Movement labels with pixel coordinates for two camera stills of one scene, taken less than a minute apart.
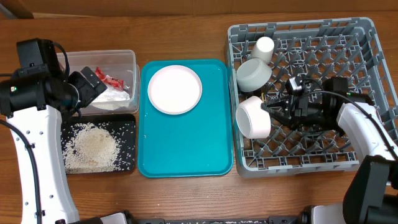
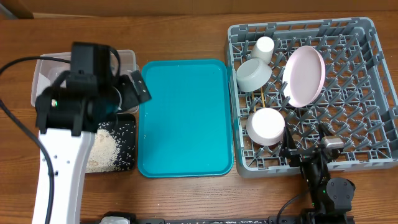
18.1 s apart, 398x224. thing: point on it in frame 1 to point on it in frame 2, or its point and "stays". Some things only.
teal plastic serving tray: (197, 144) stays
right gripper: (291, 119) to (300, 155)
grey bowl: (252, 74) stays
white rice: (91, 148) stays
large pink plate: (175, 89) to (304, 76)
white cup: (263, 49) stays
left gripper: (89, 91) to (129, 96)
